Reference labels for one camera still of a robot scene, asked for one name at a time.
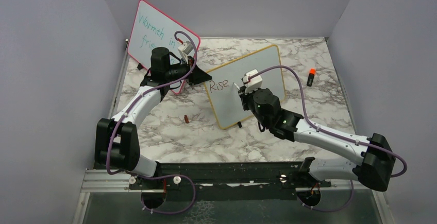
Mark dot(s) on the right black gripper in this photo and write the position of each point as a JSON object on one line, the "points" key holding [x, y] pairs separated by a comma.
{"points": [[245, 97]]}

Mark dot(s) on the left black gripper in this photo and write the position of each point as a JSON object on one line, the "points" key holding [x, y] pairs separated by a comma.
{"points": [[198, 76]]}

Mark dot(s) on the yellow framed whiteboard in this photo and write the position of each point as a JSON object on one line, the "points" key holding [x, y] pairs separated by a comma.
{"points": [[260, 60]]}

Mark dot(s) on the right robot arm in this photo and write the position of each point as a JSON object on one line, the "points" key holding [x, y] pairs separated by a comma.
{"points": [[368, 160]]}

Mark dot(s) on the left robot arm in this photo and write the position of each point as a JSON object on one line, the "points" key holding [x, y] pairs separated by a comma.
{"points": [[117, 143]]}

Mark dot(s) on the pink framed whiteboard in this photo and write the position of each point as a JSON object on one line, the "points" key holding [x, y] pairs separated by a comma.
{"points": [[153, 28]]}

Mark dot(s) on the orange capped black marker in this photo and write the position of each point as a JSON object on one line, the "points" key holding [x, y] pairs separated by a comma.
{"points": [[311, 76]]}

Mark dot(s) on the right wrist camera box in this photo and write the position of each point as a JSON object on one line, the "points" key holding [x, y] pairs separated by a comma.
{"points": [[251, 81]]}

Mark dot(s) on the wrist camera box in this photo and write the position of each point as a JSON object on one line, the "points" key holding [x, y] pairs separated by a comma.
{"points": [[251, 81], [185, 49]]}

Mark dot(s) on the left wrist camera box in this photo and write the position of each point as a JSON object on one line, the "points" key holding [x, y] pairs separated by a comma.
{"points": [[185, 49]]}

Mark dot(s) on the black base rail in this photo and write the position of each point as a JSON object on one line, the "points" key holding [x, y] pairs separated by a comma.
{"points": [[213, 181]]}

